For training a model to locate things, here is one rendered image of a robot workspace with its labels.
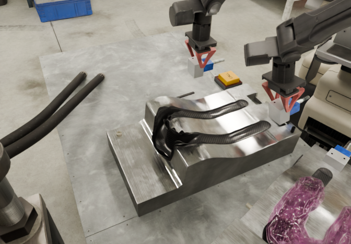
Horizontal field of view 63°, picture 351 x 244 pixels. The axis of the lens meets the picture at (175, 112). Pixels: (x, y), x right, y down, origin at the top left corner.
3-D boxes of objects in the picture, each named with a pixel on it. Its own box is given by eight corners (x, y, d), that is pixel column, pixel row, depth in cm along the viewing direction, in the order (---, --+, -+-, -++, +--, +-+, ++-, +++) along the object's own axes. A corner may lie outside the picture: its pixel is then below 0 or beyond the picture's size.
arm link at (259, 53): (303, 55, 63) (298, 18, 64) (249, 61, 65) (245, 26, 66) (291, 70, 75) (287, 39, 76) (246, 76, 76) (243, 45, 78)
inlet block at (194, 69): (219, 62, 105) (220, 49, 101) (226, 69, 102) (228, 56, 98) (187, 71, 101) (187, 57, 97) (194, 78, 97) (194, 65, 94)
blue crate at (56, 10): (85, 3, 378) (82, -14, 364) (93, 15, 351) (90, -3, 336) (36, 10, 357) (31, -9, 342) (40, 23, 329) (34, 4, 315)
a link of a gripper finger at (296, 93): (284, 120, 79) (285, 91, 73) (266, 108, 84) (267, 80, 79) (303, 111, 81) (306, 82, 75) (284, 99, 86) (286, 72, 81)
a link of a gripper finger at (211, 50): (196, 73, 93) (198, 47, 87) (186, 62, 98) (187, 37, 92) (214, 69, 95) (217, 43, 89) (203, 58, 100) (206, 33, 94)
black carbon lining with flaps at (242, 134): (242, 102, 94) (247, 78, 88) (274, 134, 84) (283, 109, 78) (142, 133, 82) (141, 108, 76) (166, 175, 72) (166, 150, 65)
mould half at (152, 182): (242, 103, 105) (249, 72, 96) (292, 152, 88) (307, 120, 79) (108, 144, 88) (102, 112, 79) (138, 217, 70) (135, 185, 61)
